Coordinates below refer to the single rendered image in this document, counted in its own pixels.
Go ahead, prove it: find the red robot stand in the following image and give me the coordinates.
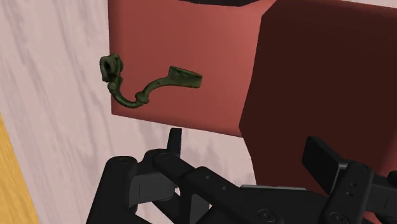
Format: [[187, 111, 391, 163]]
[[107, 0, 397, 224]]

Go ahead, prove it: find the green bronze curved ornament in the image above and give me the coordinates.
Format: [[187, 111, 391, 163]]
[[99, 53, 204, 109]]

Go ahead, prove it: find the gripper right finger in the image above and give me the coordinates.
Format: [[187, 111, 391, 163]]
[[302, 136, 397, 224]]

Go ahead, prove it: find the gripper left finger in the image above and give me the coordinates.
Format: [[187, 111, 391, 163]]
[[86, 127, 284, 224]]

